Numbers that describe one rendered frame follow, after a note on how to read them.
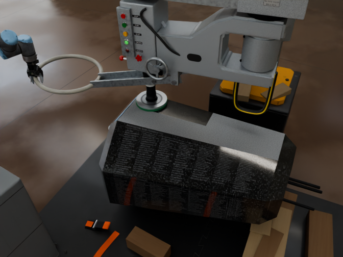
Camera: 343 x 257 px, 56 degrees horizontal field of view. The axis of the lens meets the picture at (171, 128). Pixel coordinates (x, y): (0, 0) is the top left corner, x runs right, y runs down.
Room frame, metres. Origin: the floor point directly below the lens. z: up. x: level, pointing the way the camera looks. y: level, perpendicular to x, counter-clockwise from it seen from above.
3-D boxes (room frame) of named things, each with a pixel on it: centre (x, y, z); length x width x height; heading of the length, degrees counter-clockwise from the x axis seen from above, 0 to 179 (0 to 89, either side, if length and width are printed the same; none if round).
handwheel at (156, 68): (1.63, 0.06, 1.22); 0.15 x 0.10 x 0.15; 69
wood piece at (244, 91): (1.95, -0.54, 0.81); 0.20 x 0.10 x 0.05; 162
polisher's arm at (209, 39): (1.63, -0.23, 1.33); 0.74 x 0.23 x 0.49; 69
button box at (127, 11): (1.71, 0.24, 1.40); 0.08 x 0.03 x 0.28; 69
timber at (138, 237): (1.13, 0.18, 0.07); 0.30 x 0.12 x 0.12; 58
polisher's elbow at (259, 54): (1.55, -0.48, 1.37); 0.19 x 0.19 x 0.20
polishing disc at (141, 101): (1.79, 0.13, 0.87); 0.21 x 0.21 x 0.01
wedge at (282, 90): (1.93, -0.78, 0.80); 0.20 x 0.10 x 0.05; 115
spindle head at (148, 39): (1.76, 0.06, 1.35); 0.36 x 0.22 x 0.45; 69
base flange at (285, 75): (2.16, -0.70, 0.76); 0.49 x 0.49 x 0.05; 64
